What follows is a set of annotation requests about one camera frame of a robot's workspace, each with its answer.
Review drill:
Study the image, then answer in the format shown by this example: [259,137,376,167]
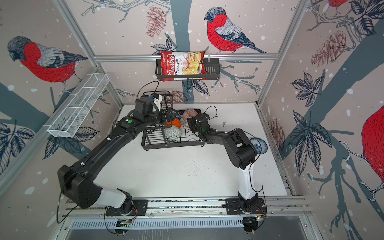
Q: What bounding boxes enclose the red patterned bowl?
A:
[182,109,198,121]

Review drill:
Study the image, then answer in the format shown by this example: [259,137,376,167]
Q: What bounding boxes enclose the orange plastic bowl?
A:
[166,119,182,129]

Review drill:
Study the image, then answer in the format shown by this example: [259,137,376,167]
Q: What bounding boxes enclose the black wire dish rack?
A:
[141,91,205,151]

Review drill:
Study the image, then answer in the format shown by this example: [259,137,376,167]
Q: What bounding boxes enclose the green patterned bowl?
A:
[164,126,182,143]

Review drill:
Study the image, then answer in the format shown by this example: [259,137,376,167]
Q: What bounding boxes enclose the blue white floral bowl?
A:
[250,138,268,155]

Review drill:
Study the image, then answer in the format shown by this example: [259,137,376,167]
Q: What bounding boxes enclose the dark blue patterned bowl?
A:
[173,111,182,121]

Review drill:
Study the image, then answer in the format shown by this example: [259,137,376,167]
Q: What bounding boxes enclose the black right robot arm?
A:
[187,113,265,214]

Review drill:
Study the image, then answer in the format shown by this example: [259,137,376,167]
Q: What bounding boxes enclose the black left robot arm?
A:
[58,93,173,215]

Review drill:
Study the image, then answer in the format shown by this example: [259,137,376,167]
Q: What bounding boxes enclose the red cassava chips bag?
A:
[160,51,206,82]

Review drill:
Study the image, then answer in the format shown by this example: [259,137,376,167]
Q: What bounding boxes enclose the black wall basket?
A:
[155,58,221,82]

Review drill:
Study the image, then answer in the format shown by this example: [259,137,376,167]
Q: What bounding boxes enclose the white mesh wall shelf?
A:
[48,73,110,138]

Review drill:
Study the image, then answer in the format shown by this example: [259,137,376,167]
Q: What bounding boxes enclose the aluminium front rail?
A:
[70,196,312,219]

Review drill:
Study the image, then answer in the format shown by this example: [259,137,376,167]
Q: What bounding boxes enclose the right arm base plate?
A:
[225,198,267,215]

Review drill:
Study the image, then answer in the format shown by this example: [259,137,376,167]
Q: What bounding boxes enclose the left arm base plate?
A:
[106,200,148,217]

